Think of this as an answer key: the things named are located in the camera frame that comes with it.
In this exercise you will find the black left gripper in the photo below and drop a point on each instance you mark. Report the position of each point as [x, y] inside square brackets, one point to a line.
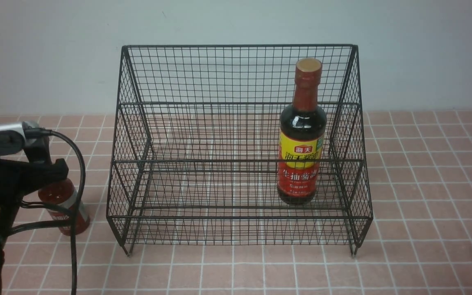
[18, 179]

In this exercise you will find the red ketchup bottle yellow cap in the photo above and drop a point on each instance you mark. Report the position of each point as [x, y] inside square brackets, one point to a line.
[64, 194]

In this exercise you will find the dark soy sauce bottle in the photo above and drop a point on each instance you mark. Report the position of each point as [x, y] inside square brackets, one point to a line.
[301, 137]

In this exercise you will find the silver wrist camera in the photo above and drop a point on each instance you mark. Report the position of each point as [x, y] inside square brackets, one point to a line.
[28, 137]

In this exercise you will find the black wire mesh shelf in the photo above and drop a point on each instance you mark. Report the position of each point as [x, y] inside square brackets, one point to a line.
[195, 154]

